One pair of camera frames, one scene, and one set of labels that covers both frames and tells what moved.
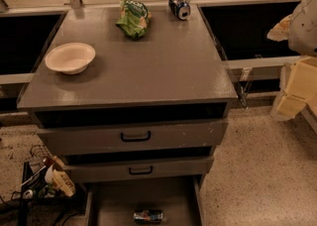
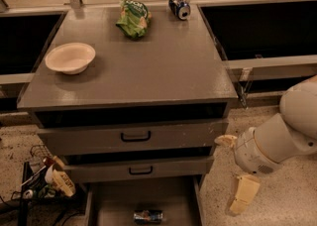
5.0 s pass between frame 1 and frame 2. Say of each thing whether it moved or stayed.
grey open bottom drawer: stayed
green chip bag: stayed
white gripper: moved
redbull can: stayed
